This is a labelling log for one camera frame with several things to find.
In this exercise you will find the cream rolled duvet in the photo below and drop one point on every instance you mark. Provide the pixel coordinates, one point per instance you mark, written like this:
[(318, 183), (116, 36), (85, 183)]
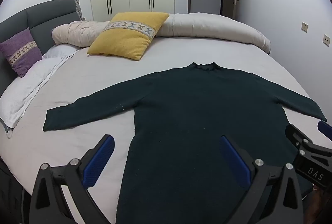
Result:
[(207, 27)]

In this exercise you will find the purple patterned pillow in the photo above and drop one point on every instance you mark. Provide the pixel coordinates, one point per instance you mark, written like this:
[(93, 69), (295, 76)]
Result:
[(23, 53)]

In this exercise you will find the dark green sweater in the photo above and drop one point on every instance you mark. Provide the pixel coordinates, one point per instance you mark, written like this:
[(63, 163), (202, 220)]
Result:
[(186, 110)]

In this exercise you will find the grey padded headboard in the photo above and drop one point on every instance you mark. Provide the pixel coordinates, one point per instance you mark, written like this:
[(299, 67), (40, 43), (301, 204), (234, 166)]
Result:
[(46, 16)]

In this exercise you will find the yellow patterned pillow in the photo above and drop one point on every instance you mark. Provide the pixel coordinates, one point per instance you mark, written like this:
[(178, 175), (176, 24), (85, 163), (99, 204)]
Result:
[(124, 42)]

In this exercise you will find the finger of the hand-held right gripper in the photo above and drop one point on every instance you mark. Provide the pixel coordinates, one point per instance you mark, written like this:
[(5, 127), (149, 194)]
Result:
[(326, 129), (298, 137)]

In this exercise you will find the beige wall socket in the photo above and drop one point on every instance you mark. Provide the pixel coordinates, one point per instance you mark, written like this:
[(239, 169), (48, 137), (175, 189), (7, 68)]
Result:
[(305, 27), (326, 40)]

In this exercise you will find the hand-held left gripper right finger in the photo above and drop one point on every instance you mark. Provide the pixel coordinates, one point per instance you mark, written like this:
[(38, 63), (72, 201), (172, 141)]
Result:
[(234, 159)]

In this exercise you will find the white sheeted bed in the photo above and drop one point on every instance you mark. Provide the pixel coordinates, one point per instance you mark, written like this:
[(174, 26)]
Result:
[(90, 78)]

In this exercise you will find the white pillow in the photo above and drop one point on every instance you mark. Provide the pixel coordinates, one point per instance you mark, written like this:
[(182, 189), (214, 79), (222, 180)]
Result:
[(23, 91)]

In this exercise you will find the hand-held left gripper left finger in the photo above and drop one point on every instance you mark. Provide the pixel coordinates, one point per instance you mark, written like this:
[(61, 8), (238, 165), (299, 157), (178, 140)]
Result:
[(99, 159)]

